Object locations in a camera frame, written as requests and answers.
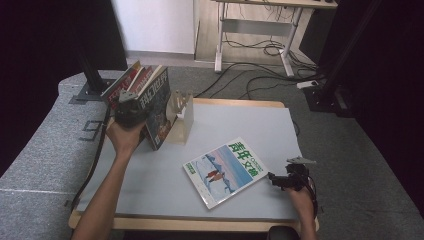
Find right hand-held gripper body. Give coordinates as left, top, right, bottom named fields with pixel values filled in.
left=281, top=156, right=317, bottom=193

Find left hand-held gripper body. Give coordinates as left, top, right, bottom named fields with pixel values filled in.
left=113, top=89, right=150, bottom=130

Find plastic portrait cover magazine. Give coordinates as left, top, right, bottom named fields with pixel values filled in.
left=100, top=59, right=143, bottom=110

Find dark blue cover magazine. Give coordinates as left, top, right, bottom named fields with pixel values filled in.
left=136, top=64, right=178, bottom=152

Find red brown cover magazine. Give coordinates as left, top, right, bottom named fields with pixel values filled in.
left=128, top=65, right=158, bottom=95

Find white snowy scene magazine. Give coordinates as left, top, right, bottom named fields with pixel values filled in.
left=182, top=136, right=269, bottom=211

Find clear acrylic magazine rack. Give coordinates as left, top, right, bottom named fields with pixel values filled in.
left=164, top=89, right=195, bottom=146

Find person's right hand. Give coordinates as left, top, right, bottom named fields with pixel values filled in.
left=284, top=185, right=317, bottom=222

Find person's left hand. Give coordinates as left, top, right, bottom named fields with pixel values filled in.
left=104, top=118, right=148, bottom=158

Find person's black pants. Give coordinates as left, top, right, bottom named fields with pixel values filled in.
left=119, top=225, right=301, bottom=240

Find grey table mat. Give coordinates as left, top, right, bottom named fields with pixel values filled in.
left=75, top=99, right=314, bottom=221

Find black slanted metal stand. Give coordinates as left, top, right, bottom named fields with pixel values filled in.
left=301, top=0, right=383, bottom=118

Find white power strip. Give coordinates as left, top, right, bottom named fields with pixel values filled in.
left=296, top=79, right=319, bottom=90

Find black curtain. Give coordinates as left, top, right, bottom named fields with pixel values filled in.
left=299, top=0, right=424, bottom=218
left=0, top=0, right=129, bottom=178

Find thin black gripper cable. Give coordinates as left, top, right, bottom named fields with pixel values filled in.
left=300, top=173, right=320, bottom=222

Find black stand with base plate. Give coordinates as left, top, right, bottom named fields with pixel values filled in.
left=68, top=46, right=123, bottom=105

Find thick black gripper cable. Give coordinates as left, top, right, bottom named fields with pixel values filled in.
left=70, top=104, right=113, bottom=215

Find bundle of black floor cables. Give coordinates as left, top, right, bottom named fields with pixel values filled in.
left=194, top=33, right=326, bottom=100

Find white desk frame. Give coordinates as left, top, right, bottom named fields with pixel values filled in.
left=211, top=0, right=339, bottom=78

